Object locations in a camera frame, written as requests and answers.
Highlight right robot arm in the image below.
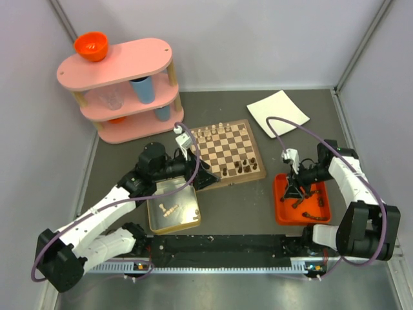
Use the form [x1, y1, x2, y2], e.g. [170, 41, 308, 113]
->
[278, 139, 401, 261]

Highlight square metal tin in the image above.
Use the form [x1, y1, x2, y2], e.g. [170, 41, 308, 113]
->
[147, 185, 201, 234]

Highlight small blue cup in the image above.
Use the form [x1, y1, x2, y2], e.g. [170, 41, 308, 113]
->
[154, 105, 171, 122]

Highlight orange plastic tray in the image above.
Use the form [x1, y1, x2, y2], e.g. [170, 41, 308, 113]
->
[272, 174, 331, 225]

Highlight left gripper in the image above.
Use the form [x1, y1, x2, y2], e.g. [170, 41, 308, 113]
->
[153, 147, 220, 191]

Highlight dark piece in tin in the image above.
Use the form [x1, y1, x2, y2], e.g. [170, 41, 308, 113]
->
[193, 209, 201, 220]

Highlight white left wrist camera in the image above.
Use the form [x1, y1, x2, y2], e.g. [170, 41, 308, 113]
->
[174, 125, 192, 160]

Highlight light piece lying in tin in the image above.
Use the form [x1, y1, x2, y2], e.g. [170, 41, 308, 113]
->
[163, 205, 179, 218]

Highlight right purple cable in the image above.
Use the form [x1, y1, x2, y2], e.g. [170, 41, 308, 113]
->
[265, 116, 388, 282]

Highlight white king chess piece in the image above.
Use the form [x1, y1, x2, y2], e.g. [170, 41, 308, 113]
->
[217, 123, 225, 134]

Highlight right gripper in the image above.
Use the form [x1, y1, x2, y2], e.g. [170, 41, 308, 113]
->
[283, 161, 334, 199]

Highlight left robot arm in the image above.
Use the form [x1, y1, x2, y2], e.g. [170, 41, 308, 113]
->
[32, 142, 220, 293]

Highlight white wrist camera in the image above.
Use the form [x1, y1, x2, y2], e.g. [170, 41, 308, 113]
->
[174, 125, 192, 160]
[281, 149, 300, 174]

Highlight clear drinking glass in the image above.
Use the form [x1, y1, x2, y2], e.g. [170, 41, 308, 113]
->
[96, 85, 124, 110]

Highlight wooden chess board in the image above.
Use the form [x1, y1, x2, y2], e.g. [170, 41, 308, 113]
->
[191, 119, 267, 190]

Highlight orange bowl on shelf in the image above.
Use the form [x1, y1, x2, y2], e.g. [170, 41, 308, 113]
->
[74, 32, 109, 62]

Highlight white square plate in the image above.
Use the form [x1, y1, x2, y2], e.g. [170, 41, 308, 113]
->
[247, 90, 310, 138]

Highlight tall blue cup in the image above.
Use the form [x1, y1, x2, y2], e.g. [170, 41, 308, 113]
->
[130, 76, 155, 104]

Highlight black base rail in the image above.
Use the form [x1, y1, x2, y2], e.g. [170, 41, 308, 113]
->
[149, 234, 324, 268]

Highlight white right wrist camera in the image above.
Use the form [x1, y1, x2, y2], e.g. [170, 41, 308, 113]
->
[281, 149, 300, 174]

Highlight pink three-tier shelf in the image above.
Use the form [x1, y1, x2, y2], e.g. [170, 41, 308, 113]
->
[57, 38, 184, 144]

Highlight orange bowl under shelf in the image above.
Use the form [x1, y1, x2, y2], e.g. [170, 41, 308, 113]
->
[108, 117, 126, 124]

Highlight white cable duct strip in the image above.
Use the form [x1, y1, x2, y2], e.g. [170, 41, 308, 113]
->
[88, 258, 327, 275]

